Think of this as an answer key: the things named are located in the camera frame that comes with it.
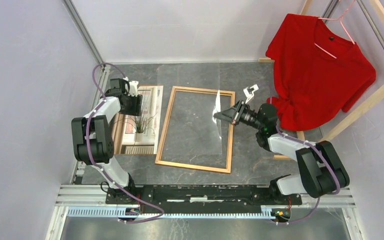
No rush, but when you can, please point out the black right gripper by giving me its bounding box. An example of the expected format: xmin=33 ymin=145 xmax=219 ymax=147
xmin=213 ymin=99 xmax=264 ymax=131

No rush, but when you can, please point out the plant window photo print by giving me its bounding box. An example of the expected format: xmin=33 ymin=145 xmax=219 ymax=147
xmin=110 ymin=85 xmax=164 ymax=155

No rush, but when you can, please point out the clear acrylic sheet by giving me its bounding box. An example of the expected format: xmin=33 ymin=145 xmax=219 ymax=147
xmin=157 ymin=63 xmax=223 ymax=157

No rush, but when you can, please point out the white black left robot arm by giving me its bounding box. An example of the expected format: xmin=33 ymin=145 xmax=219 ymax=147
xmin=71 ymin=77 xmax=143 ymax=204

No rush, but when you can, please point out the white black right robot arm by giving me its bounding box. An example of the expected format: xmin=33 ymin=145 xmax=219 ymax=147
xmin=213 ymin=101 xmax=350 ymax=204

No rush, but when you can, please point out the red t-shirt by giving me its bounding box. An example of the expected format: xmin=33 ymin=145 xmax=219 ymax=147
xmin=265 ymin=13 xmax=377 ymax=132

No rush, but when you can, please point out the pink clothes hanger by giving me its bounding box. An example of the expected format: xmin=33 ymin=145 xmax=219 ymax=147
xmin=313 ymin=0 xmax=358 ymax=60

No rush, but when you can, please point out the wooden clothes rack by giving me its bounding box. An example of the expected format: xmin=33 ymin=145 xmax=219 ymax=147
xmin=258 ymin=0 xmax=384 ymax=161

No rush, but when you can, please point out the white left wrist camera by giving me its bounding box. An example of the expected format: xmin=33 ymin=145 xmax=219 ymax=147
xmin=125 ymin=80 xmax=140 ymax=97

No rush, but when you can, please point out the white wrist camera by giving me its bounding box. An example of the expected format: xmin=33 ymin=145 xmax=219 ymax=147
xmin=243 ymin=84 xmax=259 ymax=104
xmin=125 ymin=80 xmax=140 ymax=97

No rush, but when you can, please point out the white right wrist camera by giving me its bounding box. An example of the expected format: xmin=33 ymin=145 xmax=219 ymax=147
xmin=243 ymin=84 xmax=259 ymax=104

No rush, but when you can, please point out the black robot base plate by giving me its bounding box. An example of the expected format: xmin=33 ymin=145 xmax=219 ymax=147
xmin=103 ymin=184 xmax=303 ymax=215

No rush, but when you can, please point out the aluminium rail frame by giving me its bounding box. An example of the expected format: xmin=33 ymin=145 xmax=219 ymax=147
xmin=46 ymin=184 xmax=364 ymax=240

